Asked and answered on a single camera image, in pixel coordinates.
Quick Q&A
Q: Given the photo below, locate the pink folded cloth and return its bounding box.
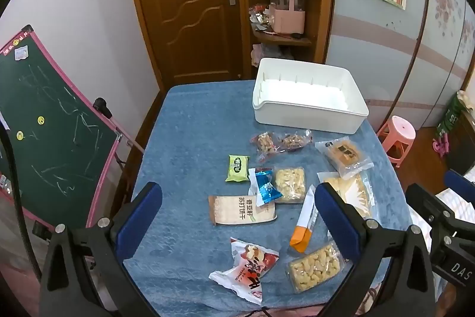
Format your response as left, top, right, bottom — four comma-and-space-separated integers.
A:
251, 44, 283, 67

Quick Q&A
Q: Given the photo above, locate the green chalkboard pink frame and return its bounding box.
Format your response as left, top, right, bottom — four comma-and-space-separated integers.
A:
0, 24, 145, 228

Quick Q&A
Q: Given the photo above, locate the orange cracker packet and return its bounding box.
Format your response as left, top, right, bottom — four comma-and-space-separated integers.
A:
315, 138, 374, 180

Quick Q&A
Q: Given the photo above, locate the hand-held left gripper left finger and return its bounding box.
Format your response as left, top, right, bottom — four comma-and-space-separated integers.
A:
39, 181, 164, 317

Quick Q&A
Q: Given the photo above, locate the brown cracker packet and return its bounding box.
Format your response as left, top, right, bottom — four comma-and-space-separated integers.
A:
208, 194, 278, 226

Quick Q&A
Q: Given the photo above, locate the pile of shiny wrappers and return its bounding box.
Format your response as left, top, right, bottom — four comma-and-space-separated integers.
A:
248, 5, 275, 33

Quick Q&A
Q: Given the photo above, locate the orange white stick sachet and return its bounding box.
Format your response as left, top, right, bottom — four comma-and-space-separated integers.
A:
289, 184, 319, 254

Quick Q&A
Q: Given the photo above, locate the pink basket clear dome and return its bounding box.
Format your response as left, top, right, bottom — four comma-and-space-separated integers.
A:
269, 0, 307, 34

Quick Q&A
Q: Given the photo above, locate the white checked cloth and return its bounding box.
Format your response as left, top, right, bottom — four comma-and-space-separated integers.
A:
434, 187, 475, 221

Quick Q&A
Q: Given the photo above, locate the black cable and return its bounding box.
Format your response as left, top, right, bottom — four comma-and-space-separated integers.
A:
0, 124, 41, 280

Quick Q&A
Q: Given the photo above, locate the clear nut packet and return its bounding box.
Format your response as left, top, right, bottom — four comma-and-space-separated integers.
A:
276, 130, 313, 153
249, 131, 281, 156

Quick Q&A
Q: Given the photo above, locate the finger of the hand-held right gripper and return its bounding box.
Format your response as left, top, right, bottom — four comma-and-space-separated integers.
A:
405, 183, 464, 230
444, 169, 475, 199

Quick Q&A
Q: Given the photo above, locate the red white snack packet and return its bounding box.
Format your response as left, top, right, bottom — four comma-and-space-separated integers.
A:
208, 237, 280, 305

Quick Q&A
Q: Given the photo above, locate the green snack packet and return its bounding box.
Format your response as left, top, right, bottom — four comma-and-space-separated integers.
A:
226, 154, 251, 183

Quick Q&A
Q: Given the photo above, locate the dark wooden cabinet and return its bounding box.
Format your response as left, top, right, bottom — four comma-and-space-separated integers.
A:
445, 109, 475, 176

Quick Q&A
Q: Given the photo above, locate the pale puffs packet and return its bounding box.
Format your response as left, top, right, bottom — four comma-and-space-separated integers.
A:
273, 166, 307, 204
286, 242, 346, 294

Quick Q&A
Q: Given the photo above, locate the blue towel table cover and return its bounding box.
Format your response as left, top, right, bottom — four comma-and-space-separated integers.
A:
122, 79, 412, 317

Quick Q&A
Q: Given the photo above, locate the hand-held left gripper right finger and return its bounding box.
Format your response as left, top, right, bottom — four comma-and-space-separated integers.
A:
313, 182, 436, 317

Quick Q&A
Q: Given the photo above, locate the yellow chips packet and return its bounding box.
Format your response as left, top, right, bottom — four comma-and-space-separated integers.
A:
317, 171, 373, 219

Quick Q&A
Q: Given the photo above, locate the grey floral sliding wardrobe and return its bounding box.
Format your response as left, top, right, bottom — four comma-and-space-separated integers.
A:
327, 0, 475, 139

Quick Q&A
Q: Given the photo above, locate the pink plastic stool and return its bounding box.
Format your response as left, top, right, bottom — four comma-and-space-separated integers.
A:
376, 115, 416, 168

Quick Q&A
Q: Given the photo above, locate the white plastic bin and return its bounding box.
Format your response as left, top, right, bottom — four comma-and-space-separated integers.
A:
252, 58, 370, 135

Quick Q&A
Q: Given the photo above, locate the blue white candy packet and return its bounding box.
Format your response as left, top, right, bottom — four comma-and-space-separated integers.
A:
248, 168, 283, 206

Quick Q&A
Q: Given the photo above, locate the green bag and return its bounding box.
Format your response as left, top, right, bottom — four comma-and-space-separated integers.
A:
436, 90, 470, 137

